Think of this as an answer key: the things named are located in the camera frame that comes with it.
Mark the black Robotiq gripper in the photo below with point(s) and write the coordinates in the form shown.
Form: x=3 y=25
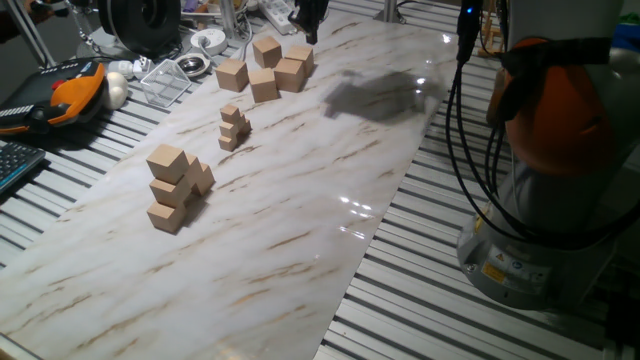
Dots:
x=311 y=10

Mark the large wooden cube block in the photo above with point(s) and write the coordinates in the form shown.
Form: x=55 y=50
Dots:
x=289 y=76
x=266 y=52
x=232 y=76
x=302 y=56
x=263 y=86

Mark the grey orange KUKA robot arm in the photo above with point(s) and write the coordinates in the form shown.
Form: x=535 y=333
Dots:
x=560 y=110

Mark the white power strip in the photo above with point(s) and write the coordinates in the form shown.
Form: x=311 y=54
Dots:
x=280 y=15

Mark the round white power socket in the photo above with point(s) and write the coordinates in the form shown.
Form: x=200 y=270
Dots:
x=210 y=41

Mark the small wooden cube block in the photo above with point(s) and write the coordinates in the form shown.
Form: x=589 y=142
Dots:
x=246 y=127
x=228 y=131
x=230 y=113
x=227 y=144
x=242 y=121

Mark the metal bowl with white rim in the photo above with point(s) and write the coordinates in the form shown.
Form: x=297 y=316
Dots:
x=192 y=65

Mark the clear gridded plastic box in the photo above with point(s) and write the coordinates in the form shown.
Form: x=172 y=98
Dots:
x=165 y=82

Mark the black filament spool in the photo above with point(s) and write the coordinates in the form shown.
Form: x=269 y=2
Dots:
x=140 y=25

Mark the medium wooden cube block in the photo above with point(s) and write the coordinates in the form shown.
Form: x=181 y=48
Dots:
x=194 y=170
x=167 y=164
x=205 y=180
x=169 y=194
x=166 y=217

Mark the white power adapter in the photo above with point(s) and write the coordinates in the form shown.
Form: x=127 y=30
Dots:
x=122 y=67

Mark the white egg shaped object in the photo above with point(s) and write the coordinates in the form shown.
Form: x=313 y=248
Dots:
x=116 y=90

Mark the marble pattern table mat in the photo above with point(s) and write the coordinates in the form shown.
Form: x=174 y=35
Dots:
x=250 y=250

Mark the black orange teach pendant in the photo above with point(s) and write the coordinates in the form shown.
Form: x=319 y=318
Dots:
x=55 y=97

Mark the slanted thin metal bar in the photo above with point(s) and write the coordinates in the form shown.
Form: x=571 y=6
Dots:
x=31 y=32

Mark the blue bag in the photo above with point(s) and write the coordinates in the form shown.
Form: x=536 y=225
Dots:
x=627 y=37

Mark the black computer keyboard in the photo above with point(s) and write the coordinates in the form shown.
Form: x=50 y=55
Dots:
x=17 y=165

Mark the aluminium frame post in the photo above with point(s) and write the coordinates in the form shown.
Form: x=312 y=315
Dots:
x=228 y=17
x=390 y=11

